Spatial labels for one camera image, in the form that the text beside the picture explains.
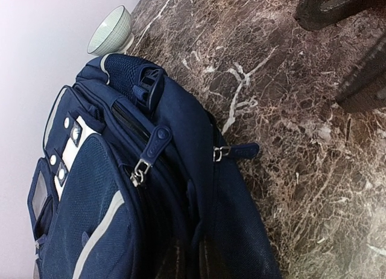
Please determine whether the navy blue student backpack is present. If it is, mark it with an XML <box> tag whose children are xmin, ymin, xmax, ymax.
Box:
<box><xmin>28</xmin><ymin>54</ymin><xmax>281</xmax><ymax>278</ymax></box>

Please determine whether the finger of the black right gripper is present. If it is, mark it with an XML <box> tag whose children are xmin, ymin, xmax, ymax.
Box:
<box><xmin>294</xmin><ymin>0</ymin><xmax>385</xmax><ymax>30</ymax></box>
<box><xmin>336</xmin><ymin>33</ymin><xmax>385</xmax><ymax>103</ymax></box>

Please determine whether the celadon bowl at back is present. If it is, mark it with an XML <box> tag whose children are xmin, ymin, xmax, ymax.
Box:
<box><xmin>87</xmin><ymin>5</ymin><xmax>134</xmax><ymax>56</ymax></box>

